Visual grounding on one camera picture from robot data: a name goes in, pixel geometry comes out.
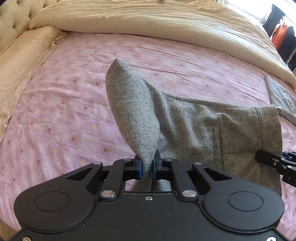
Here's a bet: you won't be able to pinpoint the beige duvet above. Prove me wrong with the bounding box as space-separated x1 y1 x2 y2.
29 1 295 85

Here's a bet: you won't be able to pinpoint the grey speckled pants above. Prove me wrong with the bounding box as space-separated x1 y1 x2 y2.
105 60 282 193

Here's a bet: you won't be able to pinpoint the beige pillow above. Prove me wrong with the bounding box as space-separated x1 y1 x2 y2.
1 26 67 139

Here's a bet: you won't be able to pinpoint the folded grey-green pants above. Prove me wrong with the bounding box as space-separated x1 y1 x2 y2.
265 75 296 125

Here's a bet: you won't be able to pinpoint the hanging dark clothes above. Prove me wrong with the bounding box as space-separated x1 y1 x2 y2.
263 4 295 72

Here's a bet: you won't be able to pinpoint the tufted beige headboard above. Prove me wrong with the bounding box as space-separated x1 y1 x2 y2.
0 0 58 51

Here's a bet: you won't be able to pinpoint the pink patterned bed sheet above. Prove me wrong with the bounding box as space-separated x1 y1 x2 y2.
0 31 296 235

